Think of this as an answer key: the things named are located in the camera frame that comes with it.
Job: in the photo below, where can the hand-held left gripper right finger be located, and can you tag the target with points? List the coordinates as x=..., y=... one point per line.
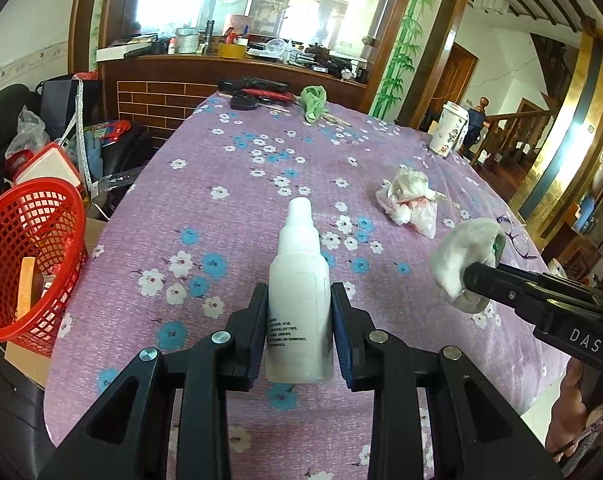
x=342, y=345

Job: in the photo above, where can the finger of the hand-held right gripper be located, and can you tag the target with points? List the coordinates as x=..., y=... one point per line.
x=496, y=285
x=500, y=250

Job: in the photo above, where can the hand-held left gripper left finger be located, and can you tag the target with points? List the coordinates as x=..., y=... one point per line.
x=257, y=345

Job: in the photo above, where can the white sock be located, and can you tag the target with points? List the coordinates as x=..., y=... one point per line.
x=461, y=250

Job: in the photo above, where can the white plastic bottle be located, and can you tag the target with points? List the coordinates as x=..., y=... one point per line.
x=299, y=280

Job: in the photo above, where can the red plastic basket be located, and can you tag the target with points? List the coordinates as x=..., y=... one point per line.
x=11, y=240

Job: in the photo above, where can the person's right hand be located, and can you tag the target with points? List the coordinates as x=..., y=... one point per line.
x=566, y=420

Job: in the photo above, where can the purple eyeglasses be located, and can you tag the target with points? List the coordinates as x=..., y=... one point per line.
x=519, y=240

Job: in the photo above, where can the clear red printed plastic bag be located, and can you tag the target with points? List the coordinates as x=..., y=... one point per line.
x=421, y=220

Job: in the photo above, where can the blue water bottle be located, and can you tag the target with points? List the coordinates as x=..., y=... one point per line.
x=587, y=215

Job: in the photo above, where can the wooden stair railing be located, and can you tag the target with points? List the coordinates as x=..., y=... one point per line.
x=511, y=132

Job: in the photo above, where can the white printed paper cup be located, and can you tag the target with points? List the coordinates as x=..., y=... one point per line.
x=449, y=130

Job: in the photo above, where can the purple floral tablecloth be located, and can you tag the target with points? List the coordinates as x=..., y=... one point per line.
x=221, y=175

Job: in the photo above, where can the green cloth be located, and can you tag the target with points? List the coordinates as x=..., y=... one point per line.
x=314, y=102

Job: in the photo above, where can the small black case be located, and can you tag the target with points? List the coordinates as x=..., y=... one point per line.
x=244, y=101

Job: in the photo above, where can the black pliers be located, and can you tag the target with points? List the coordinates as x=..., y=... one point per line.
x=254, y=83

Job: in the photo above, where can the wooden counter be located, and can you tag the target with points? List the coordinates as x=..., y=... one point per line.
x=181, y=85

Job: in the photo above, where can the white box with red trim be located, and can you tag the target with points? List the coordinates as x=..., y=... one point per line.
x=48, y=170

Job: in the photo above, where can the white measuring tape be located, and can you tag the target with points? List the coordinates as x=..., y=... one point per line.
x=82, y=135

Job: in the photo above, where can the clear plastic bowl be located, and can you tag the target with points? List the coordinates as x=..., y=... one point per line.
x=276, y=47

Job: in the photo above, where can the black bag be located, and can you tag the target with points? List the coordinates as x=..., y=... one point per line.
x=63, y=102

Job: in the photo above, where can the round metal tin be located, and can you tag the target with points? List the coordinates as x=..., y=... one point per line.
x=187, y=41

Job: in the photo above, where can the black flashlight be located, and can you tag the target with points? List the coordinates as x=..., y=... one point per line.
x=210, y=35

